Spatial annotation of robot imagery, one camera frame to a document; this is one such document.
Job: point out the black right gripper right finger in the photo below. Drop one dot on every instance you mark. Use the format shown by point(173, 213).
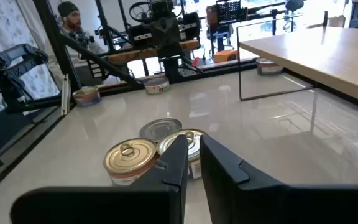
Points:
point(259, 202)

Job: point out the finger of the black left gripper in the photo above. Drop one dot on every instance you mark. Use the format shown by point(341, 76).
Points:
point(158, 34)
point(172, 32)

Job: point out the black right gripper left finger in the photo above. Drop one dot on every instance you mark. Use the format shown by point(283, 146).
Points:
point(104, 205)

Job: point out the green light tuna can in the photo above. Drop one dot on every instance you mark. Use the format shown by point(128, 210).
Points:
point(156, 86)
point(158, 128)

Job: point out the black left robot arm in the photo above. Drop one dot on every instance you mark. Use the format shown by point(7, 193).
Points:
point(171, 67)

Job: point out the light wooden table base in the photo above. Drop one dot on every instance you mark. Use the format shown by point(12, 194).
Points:
point(129, 55)

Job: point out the black perforated equipment box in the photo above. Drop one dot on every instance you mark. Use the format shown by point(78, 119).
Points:
point(228, 11)

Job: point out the orange box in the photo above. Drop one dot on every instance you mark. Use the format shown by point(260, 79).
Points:
point(225, 56)

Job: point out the person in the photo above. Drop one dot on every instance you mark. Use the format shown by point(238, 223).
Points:
point(73, 18)

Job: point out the black office chair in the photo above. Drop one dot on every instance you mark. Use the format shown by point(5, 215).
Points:
point(294, 4)

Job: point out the white upright strip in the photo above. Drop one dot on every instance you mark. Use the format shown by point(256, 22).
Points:
point(65, 96)

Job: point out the black folded equipment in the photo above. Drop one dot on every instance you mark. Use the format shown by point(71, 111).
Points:
point(8, 90)

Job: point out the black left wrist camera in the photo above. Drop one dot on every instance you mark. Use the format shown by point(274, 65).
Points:
point(162, 7)

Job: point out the wooden shelf black metal frame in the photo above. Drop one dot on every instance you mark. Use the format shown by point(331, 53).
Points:
point(322, 53)

